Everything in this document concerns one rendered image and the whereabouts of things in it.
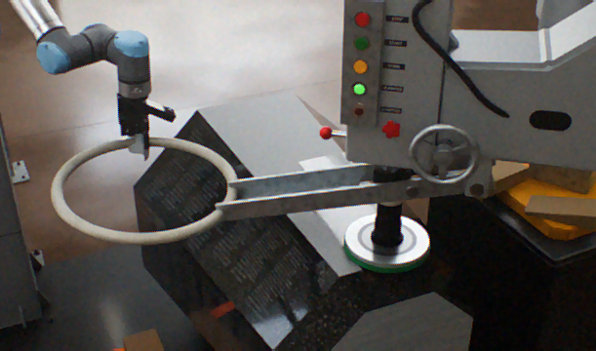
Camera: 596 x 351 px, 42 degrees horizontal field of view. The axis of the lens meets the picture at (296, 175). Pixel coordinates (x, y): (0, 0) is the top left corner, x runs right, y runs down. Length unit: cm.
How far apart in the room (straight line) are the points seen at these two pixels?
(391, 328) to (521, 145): 58
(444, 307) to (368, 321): 22
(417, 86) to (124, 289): 191
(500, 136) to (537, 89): 13
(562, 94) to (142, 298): 202
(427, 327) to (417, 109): 63
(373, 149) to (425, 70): 22
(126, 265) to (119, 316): 32
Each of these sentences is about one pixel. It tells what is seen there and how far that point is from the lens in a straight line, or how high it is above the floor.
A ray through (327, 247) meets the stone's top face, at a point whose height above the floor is 87.
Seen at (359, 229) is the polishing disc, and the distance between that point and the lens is 201.
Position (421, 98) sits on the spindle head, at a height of 135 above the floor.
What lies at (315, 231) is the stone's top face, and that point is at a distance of 204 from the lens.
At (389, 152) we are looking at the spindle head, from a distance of 172.
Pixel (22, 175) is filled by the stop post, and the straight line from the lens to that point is 411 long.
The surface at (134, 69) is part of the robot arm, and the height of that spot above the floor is 121.
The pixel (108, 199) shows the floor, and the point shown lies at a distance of 383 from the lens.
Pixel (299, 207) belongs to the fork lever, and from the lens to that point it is 191.
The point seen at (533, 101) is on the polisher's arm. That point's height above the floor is 136.
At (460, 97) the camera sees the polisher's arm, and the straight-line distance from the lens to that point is 166.
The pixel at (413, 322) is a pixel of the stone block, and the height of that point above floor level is 73.
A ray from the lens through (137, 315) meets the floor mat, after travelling 312.
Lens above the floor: 207
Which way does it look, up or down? 32 degrees down
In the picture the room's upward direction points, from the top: straight up
